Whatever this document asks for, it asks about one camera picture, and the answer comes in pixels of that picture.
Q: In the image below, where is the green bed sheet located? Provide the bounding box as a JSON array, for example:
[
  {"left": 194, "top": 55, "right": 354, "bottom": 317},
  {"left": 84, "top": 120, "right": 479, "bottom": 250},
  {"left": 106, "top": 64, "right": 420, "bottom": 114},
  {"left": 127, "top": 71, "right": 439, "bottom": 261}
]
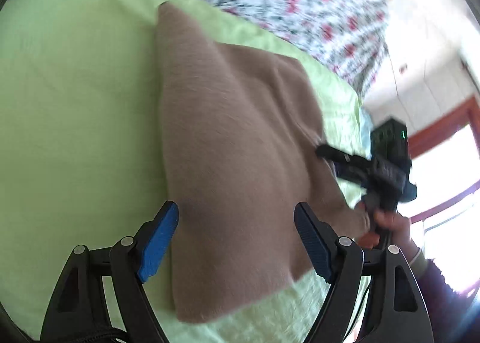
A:
[{"left": 1, "top": 0, "right": 364, "bottom": 338}]

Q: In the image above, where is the black camera box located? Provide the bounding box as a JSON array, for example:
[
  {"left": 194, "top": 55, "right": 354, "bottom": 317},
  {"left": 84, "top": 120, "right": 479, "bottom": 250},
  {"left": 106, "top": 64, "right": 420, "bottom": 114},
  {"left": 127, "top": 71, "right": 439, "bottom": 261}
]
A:
[{"left": 370, "top": 118, "right": 412, "bottom": 176}]

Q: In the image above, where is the right forearm maroon sleeve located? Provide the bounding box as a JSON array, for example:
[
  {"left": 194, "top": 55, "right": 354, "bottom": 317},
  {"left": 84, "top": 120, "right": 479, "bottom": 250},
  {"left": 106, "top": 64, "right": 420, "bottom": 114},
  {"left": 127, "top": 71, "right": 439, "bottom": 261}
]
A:
[{"left": 409, "top": 250, "right": 479, "bottom": 342}]

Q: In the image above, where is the right hand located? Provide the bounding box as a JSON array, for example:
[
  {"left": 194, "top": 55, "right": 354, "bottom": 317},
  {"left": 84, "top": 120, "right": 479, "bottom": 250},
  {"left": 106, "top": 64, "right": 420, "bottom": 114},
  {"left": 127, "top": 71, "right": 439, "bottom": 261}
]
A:
[{"left": 355, "top": 209, "right": 417, "bottom": 259}]

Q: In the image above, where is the beige knit sweater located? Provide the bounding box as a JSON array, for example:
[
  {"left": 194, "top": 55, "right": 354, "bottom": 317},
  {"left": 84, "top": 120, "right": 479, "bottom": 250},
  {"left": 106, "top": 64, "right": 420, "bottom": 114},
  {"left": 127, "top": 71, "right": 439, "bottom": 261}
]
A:
[{"left": 156, "top": 2, "right": 369, "bottom": 323}]

